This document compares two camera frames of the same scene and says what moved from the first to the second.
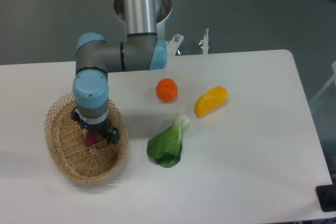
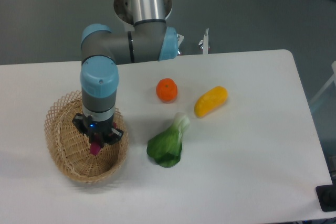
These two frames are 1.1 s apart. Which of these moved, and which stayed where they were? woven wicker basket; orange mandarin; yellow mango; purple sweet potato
Moved: purple sweet potato
Stayed: orange mandarin; yellow mango; woven wicker basket
